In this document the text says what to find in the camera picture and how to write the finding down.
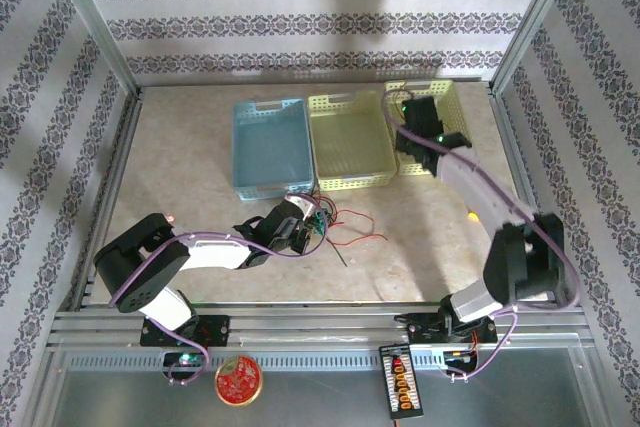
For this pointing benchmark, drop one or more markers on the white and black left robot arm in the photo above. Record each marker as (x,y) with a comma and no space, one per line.
(215,254)

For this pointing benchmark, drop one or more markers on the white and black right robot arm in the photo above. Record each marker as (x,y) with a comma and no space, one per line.
(480,187)

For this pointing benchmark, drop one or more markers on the yellow-green plastic basket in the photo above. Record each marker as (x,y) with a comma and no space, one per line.
(457,107)

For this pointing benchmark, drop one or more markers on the pale yellow plastic basket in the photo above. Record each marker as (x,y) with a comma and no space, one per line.
(350,142)

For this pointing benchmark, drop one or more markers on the yellow block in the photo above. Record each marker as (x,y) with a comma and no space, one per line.
(472,218)

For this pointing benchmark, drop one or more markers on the blue plastic basket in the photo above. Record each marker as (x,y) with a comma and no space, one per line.
(272,147)

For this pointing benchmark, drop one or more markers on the red round tin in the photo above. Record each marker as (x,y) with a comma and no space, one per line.
(239,380)

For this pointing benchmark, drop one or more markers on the small controller board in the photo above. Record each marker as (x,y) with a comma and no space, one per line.
(457,358)
(185,361)

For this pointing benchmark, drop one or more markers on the black power distribution board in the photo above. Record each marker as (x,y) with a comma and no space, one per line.
(401,382)

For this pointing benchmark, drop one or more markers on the aluminium front rail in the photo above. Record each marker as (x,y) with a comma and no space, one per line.
(310,324)

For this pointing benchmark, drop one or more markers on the aluminium side rail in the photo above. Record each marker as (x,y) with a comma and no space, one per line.
(511,147)
(107,197)

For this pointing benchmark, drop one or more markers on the aluminium frame post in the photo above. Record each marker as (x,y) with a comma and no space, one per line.
(96,22)
(534,22)

